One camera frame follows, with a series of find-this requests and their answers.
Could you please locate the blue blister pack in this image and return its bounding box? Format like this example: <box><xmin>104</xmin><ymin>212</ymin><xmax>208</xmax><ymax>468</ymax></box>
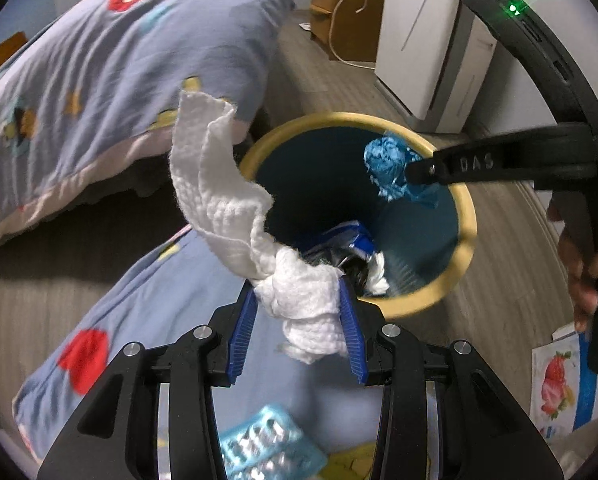
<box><xmin>218</xmin><ymin>402</ymin><xmax>326</xmax><ymax>480</ymax></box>

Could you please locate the white cable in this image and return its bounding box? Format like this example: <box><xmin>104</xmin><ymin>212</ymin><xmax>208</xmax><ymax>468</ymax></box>
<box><xmin>329</xmin><ymin>0</ymin><xmax>377</xmax><ymax>67</ymax></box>

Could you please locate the wooden nightstand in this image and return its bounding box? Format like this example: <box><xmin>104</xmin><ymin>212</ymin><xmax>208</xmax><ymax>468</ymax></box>
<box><xmin>309</xmin><ymin>0</ymin><xmax>387</xmax><ymax>62</ymax></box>

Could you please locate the blue face mask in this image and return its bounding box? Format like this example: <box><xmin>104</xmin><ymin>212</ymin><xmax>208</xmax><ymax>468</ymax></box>
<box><xmin>363</xmin><ymin>132</ymin><xmax>440</xmax><ymax>208</ymax></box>

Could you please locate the teal bin with yellow rim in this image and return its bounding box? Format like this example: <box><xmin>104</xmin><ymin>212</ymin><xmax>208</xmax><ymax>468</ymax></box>
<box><xmin>239</xmin><ymin>112</ymin><xmax>478</xmax><ymax>318</ymax></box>

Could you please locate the blue white wet wipes pack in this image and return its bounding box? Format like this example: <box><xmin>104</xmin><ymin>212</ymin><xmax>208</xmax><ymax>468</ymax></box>
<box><xmin>299</xmin><ymin>221</ymin><xmax>380</xmax><ymax>273</ymax></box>

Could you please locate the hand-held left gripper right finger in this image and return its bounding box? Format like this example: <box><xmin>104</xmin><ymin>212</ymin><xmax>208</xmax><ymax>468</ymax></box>
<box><xmin>335</xmin><ymin>276</ymin><xmax>564</xmax><ymax>480</ymax></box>

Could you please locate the strawberry printed box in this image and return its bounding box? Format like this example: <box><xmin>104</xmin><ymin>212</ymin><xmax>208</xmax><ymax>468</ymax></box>
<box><xmin>530</xmin><ymin>332</ymin><xmax>598</xmax><ymax>433</ymax></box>

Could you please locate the person's right hand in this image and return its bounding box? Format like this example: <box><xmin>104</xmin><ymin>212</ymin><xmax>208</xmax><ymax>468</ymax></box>
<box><xmin>546</xmin><ymin>194</ymin><xmax>598</xmax><ymax>335</ymax></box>

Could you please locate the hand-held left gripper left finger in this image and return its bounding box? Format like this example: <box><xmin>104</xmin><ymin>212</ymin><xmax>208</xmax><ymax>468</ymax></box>
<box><xmin>36</xmin><ymin>285</ymin><xmax>259</xmax><ymax>480</ymax></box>

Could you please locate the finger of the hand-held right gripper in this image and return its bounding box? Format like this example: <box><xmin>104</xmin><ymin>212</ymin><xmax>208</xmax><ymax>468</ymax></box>
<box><xmin>404</xmin><ymin>125</ymin><xmax>596</xmax><ymax>187</ymax></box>

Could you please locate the printed blue blanket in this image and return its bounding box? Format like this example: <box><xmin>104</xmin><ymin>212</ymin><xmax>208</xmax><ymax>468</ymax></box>
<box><xmin>12</xmin><ymin>225</ymin><xmax>480</xmax><ymax>480</ymax></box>

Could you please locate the white face mask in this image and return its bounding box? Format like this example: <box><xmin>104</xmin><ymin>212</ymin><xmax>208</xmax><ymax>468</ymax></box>
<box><xmin>366</xmin><ymin>254</ymin><xmax>392</xmax><ymax>295</ymax></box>

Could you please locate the white air purifier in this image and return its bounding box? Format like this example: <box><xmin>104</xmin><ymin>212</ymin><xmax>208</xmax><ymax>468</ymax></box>
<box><xmin>374</xmin><ymin>0</ymin><xmax>500</xmax><ymax>135</ymax></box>

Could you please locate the printed blue quilt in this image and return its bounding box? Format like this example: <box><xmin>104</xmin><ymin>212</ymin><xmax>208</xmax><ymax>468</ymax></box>
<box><xmin>0</xmin><ymin>0</ymin><xmax>297</xmax><ymax>248</ymax></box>

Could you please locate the white cloth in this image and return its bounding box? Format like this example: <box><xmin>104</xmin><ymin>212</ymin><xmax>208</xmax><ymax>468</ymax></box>
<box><xmin>168</xmin><ymin>89</ymin><xmax>352</xmax><ymax>366</ymax></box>

